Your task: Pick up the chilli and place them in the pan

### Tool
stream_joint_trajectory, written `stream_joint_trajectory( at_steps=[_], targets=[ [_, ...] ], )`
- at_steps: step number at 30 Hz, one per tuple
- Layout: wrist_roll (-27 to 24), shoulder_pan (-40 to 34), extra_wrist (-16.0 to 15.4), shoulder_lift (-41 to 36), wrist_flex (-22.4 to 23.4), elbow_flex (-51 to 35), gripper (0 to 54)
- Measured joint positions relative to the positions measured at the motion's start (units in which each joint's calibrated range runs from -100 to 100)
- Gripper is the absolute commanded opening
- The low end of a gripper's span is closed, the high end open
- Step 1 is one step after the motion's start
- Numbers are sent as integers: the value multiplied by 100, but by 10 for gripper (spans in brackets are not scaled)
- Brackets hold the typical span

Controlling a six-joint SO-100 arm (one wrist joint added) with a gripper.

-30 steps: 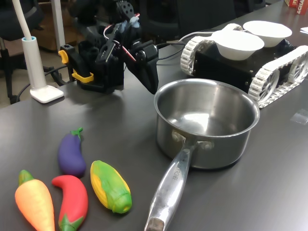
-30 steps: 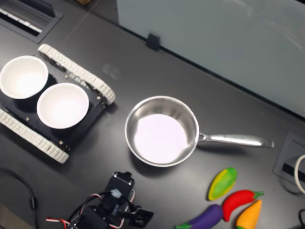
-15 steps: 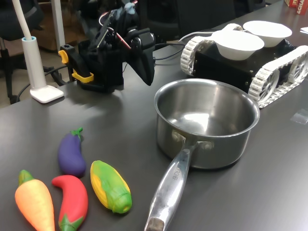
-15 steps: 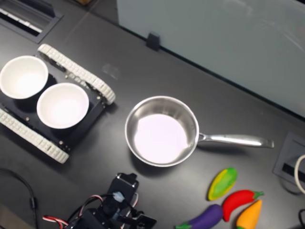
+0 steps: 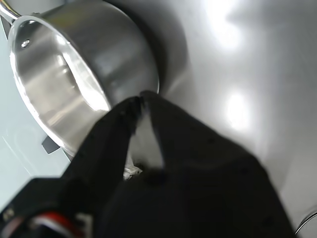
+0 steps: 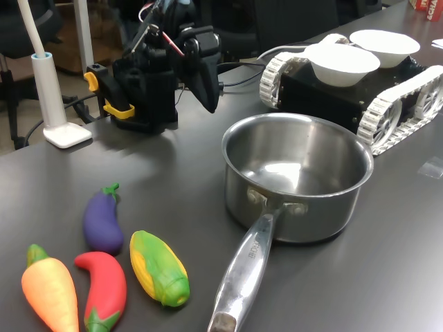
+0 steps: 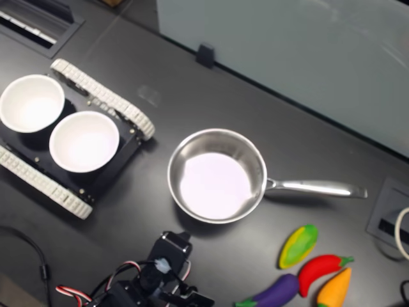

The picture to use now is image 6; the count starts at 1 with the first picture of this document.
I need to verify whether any red toy chilli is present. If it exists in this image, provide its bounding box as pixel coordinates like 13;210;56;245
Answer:
74;251;127;332

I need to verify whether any black and yellow clamp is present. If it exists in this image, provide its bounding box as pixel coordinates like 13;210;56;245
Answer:
84;64;136;127

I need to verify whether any black office chair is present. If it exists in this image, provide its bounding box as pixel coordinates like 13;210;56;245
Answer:
0;0;65;149
254;0;340;53

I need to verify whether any black vehicle with white tracks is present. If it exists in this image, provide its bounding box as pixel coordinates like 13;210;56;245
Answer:
259;33;443;156

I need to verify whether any white upright pole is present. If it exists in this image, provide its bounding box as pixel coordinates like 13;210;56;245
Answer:
73;0;93;73

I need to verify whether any white bowl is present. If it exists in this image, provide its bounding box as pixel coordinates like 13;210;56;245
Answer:
303;44;381;87
349;29;421;69

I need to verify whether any purple toy aubergine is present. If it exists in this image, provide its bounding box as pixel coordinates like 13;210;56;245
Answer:
82;182;125;256

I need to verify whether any yellow green toy corn cob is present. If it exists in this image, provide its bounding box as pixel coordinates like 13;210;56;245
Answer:
129;230;191;308

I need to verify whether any clear tape piece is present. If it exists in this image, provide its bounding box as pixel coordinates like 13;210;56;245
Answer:
417;156;443;179

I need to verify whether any orange toy carrot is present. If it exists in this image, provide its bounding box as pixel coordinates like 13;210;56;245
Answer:
21;243;80;332

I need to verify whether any long black cable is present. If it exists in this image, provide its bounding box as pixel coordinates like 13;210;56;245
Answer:
216;61;267;96

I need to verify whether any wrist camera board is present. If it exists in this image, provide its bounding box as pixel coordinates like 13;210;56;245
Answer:
124;22;155;58

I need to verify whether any white cable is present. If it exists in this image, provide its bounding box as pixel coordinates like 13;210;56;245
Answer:
256;44;312;62

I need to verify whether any white post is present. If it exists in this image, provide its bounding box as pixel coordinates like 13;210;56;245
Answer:
17;0;93;149

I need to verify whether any steel pan with long handle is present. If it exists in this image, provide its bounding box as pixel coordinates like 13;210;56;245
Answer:
206;112;375;332

